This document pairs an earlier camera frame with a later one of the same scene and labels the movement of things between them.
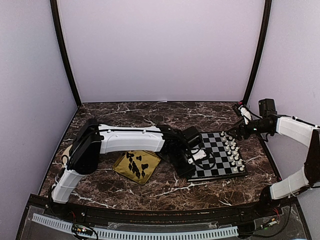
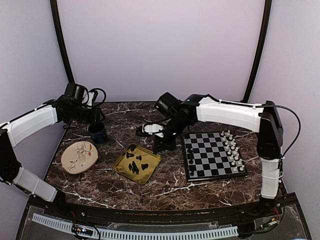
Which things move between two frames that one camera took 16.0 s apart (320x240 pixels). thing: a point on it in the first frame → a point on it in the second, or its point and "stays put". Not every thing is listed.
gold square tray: (138, 165) stays put
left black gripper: (182, 173) → (95, 116)
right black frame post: (267, 10) stays put
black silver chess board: (215, 156) stays put
